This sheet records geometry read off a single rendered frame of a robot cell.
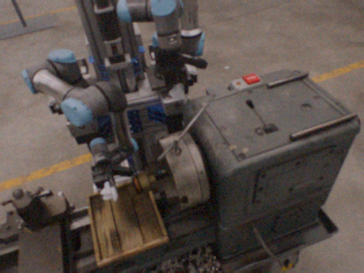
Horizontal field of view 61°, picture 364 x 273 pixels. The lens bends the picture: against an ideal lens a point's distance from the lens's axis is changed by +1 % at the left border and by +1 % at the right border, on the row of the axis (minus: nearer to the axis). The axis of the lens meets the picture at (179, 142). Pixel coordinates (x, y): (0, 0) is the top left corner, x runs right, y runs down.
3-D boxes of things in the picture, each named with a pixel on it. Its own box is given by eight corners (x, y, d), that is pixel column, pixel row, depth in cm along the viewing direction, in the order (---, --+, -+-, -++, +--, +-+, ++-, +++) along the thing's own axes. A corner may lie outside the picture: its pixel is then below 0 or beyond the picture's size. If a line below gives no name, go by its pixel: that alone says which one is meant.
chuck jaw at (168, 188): (175, 172, 125) (186, 193, 116) (177, 180, 128) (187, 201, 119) (150, 181, 123) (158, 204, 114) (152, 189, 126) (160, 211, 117)
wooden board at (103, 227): (147, 179, 154) (145, 175, 151) (169, 242, 130) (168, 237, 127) (88, 200, 149) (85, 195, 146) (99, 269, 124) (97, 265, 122)
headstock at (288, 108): (282, 123, 174) (295, 62, 146) (341, 186, 142) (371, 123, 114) (184, 155, 164) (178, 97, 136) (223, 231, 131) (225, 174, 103)
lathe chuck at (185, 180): (175, 157, 151) (173, 117, 125) (201, 214, 134) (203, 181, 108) (158, 162, 149) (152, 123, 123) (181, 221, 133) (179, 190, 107)
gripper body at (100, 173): (98, 194, 129) (94, 174, 137) (118, 188, 130) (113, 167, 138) (93, 184, 123) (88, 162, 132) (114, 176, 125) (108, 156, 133)
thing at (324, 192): (265, 205, 236) (282, 123, 174) (304, 263, 204) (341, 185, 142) (192, 233, 225) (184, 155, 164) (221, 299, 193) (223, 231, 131)
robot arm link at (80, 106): (54, 77, 155) (115, 114, 122) (26, 92, 148) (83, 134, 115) (43, 55, 147) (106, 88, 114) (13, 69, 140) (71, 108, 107)
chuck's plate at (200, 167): (182, 155, 152) (181, 114, 126) (208, 211, 135) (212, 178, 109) (175, 157, 151) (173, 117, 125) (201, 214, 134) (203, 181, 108)
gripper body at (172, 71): (160, 82, 110) (153, 48, 104) (183, 75, 112) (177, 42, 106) (166, 88, 104) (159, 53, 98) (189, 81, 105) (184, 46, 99)
